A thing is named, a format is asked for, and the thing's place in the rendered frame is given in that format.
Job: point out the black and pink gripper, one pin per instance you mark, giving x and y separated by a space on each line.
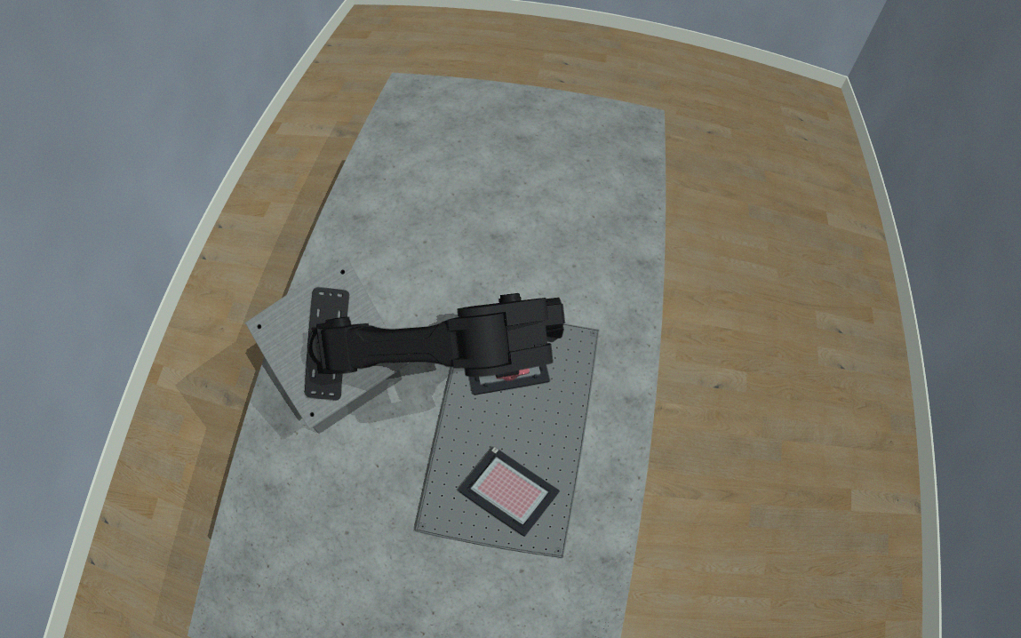
511 374

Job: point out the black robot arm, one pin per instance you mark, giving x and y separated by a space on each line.
488 334

